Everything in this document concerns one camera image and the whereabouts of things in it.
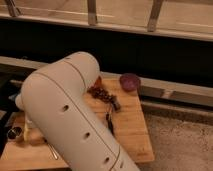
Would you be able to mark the small metal cup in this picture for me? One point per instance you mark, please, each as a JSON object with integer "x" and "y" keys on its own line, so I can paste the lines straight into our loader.
{"x": 15, "y": 134}

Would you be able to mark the wooden table board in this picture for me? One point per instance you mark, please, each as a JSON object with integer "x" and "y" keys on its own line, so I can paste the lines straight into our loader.
{"x": 130, "y": 131}

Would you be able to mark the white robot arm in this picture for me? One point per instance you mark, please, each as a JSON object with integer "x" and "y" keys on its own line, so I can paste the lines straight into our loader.
{"x": 52, "y": 97}

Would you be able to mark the silver metal fork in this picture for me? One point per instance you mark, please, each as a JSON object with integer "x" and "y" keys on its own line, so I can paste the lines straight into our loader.
{"x": 53, "y": 152}

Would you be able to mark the red bowl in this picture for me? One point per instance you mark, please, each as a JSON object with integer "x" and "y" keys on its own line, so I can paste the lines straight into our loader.
{"x": 98, "y": 83}

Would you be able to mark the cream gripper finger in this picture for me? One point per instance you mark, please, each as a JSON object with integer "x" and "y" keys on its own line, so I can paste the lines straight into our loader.
{"x": 28, "y": 126}

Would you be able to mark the bunch of dark grapes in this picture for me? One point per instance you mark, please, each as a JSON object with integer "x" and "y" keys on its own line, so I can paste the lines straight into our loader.
{"x": 103, "y": 95}

